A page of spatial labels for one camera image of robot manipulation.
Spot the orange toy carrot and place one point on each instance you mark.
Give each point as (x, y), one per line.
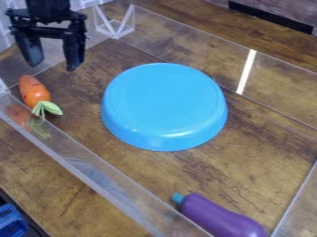
(36, 96)

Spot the purple toy eggplant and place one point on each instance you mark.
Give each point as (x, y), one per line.
(219, 221)

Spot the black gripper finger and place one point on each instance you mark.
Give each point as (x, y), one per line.
(73, 49)
(28, 41)

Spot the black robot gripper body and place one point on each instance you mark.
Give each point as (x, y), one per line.
(45, 19)

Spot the clear acrylic enclosure wall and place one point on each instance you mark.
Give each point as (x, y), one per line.
(88, 186)

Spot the blue object at corner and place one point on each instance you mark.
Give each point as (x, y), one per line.
(12, 222)

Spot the blue round tray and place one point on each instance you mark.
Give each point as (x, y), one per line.
(163, 107)

